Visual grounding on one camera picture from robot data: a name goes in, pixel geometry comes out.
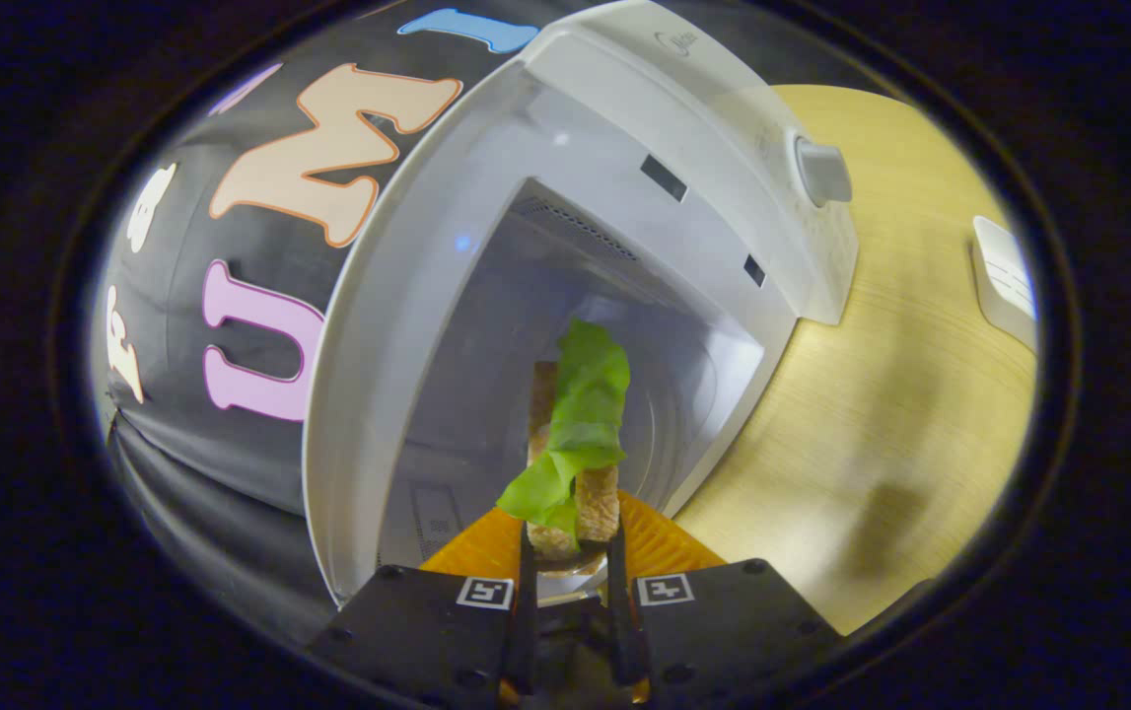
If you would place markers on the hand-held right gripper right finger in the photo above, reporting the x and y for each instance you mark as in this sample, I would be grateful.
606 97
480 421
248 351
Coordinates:
621 621

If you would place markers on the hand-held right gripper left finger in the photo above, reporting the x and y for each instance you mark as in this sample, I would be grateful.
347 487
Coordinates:
526 611

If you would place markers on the toast sandwich with lettuce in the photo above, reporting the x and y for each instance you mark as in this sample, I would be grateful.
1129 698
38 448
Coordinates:
585 414

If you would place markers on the white microwave oven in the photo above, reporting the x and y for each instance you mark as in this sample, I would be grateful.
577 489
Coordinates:
486 296

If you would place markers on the black backdrop cloth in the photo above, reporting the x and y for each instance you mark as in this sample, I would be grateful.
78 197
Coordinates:
180 247

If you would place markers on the white rectangular tray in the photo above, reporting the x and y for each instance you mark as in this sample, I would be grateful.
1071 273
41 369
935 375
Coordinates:
1004 276

